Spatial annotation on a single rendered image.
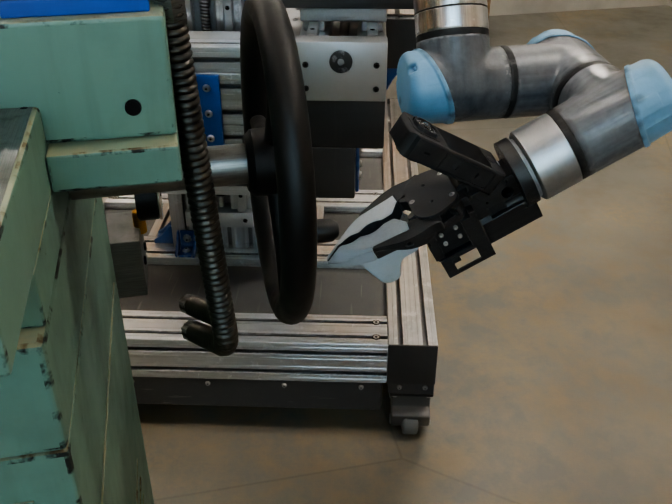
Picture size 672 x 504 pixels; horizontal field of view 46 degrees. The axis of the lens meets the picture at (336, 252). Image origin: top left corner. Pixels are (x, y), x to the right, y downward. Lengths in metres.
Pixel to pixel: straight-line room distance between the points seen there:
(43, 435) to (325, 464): 1.01
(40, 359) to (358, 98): 0.78
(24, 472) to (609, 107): 0.58
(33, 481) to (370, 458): 1.01
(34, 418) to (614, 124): 0.55
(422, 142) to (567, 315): 1.30
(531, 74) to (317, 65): 0.43
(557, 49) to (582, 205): 1.64
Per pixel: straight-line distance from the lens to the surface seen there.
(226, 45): 1.34
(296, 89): 0.58
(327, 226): 0.79
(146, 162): 0.60
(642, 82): 0.79
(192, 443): 1.59
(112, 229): 1.02
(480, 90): 0.82
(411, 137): 0.71
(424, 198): 0.77
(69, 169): 0.61
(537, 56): 0.85
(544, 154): 0.77
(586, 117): 0.78
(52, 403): 0.56
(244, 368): 1.48
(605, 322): 1.97
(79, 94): 0.61
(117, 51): 0.59
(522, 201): 0.80
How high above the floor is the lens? 1.10
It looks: 31 degrees down
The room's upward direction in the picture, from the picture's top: straight up
